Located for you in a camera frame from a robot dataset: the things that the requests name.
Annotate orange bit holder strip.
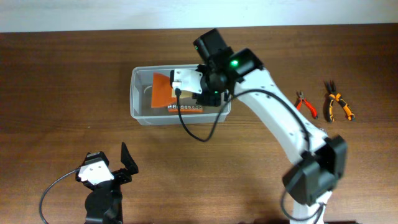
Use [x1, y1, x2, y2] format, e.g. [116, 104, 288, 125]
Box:
[167, 105, 203, 113]

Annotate orange scraper wooden handle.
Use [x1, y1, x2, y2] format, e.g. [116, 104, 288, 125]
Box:
[151, 73, 177, 108]

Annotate red black cutting pliers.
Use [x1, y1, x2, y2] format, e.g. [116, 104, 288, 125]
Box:
[295, 91, 318, 119]

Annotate orange black needle-nose pliers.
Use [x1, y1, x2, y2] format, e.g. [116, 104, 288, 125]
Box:
[325, 80, 355, 123]

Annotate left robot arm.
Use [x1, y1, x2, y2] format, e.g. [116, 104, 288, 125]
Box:
[75, 142, 139, 224]

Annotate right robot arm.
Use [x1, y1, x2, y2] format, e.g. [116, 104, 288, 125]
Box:
[170, 29, 348, 224]

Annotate clear plastic container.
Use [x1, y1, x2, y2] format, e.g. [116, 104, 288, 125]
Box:
[130, 64, 221, 126]

